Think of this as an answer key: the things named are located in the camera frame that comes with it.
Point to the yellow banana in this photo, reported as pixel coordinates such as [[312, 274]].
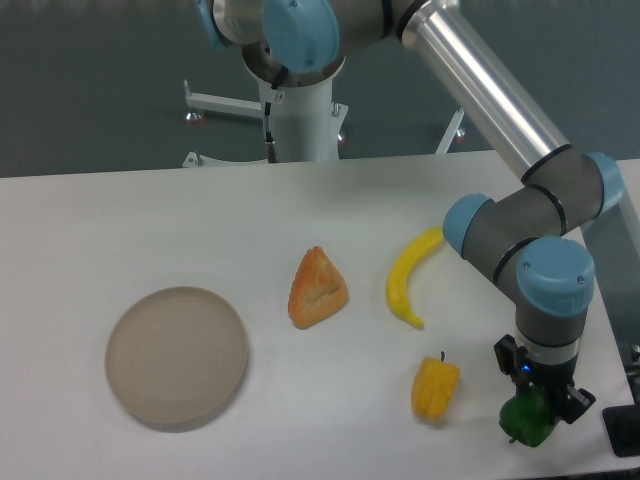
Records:
[[396, 289]]

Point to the yellow bell pepper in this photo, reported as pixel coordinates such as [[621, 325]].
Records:
[[433, 387]]

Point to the green bell pepper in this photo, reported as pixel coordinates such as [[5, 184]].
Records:
[[527, 418]]

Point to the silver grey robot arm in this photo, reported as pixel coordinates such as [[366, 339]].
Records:
[[295, 48]]

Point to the beige round plate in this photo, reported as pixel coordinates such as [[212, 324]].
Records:
[[176, 358]]

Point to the black device at table edge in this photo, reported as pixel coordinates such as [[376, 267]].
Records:
[[622, 426]]

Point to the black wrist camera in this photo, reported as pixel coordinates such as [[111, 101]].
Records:
[[510, 355]]

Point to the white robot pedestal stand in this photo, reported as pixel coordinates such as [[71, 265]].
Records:
[[304, 115]]

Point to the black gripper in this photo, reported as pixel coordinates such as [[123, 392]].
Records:
[[556, 377]]

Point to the orange triangular pastry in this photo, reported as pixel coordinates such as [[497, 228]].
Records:
[[318, 290]]

